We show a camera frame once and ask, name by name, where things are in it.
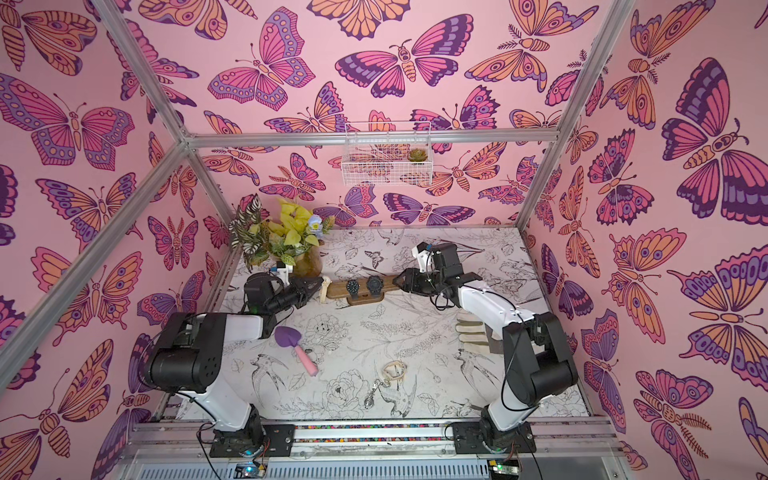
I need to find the beige watch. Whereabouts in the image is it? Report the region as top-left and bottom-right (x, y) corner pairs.
(319, 276), (332, 304)
(381, 360), (408, 388)

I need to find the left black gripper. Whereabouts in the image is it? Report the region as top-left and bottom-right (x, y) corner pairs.
(266, 278), (323, 317)

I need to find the black watch wide face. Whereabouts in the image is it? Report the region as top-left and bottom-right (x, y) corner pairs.
(366, 276), (384, 297)

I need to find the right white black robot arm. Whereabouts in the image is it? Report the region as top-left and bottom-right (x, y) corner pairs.
(394, 242), (579, 452)

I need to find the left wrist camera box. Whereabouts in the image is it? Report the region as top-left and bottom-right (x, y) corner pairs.
(269, 262), (293, 287)

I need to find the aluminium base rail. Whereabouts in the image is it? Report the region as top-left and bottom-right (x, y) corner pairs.
(110, 417), (634, 479)

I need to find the purple pink toy shovel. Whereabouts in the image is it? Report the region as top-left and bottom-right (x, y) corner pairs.
(274, 326), (319, 377)

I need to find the white wire wall basket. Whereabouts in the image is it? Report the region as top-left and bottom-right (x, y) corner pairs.
(339, 120), (434, 188)

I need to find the wooden watch stand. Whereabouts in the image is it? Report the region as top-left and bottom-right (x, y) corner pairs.
(327, 275), (399, 306)

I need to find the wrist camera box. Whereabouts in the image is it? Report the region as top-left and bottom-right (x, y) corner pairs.
(269, 262), (293, 287)
(412, 242), (434, 273)

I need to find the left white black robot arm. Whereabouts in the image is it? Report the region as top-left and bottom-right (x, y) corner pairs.
(141, 267), (330, 457)

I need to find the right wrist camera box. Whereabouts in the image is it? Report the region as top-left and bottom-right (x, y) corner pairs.
(412, 242), (434, 273)

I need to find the small succulent plant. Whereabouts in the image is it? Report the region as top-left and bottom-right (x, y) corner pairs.
(407, 148), (429, 163)

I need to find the amber vase with plants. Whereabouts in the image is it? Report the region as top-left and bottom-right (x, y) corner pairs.
(228, 195), (336, 277)

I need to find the silver metal keychain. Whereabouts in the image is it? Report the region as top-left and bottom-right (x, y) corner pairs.
(364, 379), (387, 410)

